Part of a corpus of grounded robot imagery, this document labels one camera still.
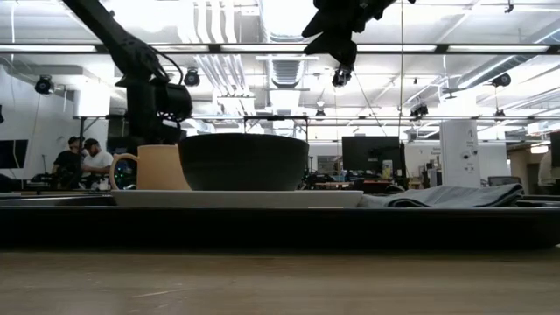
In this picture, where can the white pillar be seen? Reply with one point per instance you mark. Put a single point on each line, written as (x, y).
(459, 157)

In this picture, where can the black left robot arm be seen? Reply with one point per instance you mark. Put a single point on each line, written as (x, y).
(118, 39)

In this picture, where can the person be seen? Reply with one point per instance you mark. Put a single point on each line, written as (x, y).
(67, 162)
(100, 159)

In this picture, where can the black overhead frame bar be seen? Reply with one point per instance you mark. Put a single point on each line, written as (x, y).
(437, 48)

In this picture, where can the grey napkin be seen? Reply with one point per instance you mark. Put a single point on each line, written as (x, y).
(455, 196)

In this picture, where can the white plate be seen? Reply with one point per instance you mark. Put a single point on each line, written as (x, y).
(236, 198)

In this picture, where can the black bowl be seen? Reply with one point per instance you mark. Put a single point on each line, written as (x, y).
(242, 164)

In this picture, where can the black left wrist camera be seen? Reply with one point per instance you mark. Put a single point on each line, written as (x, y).
(177, 101)

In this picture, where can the silver ventilation duct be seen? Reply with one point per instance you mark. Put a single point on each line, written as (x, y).
(284, 17)

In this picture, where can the black computer monitor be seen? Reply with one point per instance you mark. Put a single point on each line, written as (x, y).
(372, 153)

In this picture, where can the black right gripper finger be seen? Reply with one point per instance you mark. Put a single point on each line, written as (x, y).
(317, 27)
(343, 48)

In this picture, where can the tan ceramic mug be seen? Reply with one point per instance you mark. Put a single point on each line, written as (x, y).
(159, 168)

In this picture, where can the black ceiling spotlight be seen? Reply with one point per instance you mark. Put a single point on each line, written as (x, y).
(191, 78)
(341, 78)
(419, 111)
(44, 85)
(501, 80)

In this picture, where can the black serving tray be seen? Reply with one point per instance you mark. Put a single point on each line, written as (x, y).
(262, 227)

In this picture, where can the black wall screen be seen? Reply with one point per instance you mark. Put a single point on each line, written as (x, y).
(13, 153)

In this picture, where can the dark office chair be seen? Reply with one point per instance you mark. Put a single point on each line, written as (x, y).
(503, 180)

